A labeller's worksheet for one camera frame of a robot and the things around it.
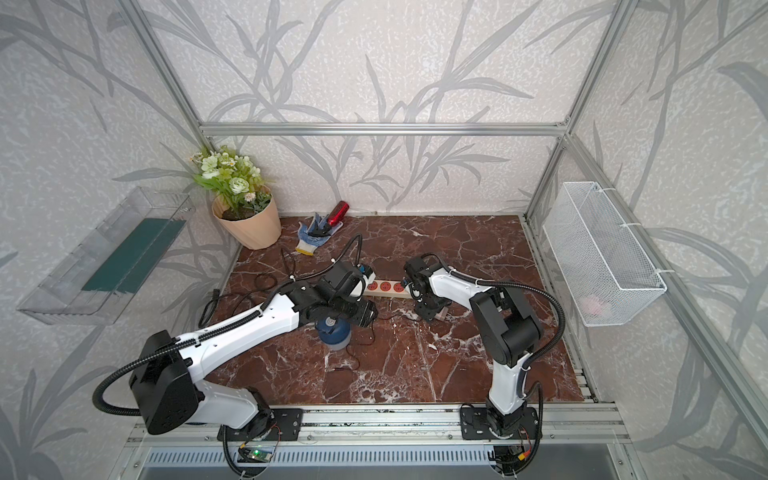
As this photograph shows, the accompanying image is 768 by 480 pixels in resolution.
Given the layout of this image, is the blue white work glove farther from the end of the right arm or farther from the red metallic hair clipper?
the end of the right arm

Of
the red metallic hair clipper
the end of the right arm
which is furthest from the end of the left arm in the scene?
the red metallic hair clipper

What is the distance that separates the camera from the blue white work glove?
1.13 m

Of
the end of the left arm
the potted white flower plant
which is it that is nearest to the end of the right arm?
the end of the left arm

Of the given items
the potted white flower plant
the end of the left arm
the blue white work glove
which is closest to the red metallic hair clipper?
the blue white work glove

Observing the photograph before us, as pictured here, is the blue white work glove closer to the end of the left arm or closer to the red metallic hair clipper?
the red metallic hair clipper

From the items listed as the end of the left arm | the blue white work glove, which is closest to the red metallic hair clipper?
the blue white work glove

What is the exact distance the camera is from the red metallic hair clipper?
1.17 meters

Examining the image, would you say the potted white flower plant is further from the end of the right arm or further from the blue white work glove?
the end of the right arm

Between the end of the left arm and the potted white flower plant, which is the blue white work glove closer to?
the potted white flower plant

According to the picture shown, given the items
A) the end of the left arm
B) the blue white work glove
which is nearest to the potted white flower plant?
the blue white work glove

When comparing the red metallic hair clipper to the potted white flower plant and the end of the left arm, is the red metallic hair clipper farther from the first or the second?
the end of the left arm

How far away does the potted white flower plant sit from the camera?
93 cm

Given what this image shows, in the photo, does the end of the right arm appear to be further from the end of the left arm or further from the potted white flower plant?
the potted white flower plant

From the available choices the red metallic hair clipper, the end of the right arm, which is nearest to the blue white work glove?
the red metallic hair clipper
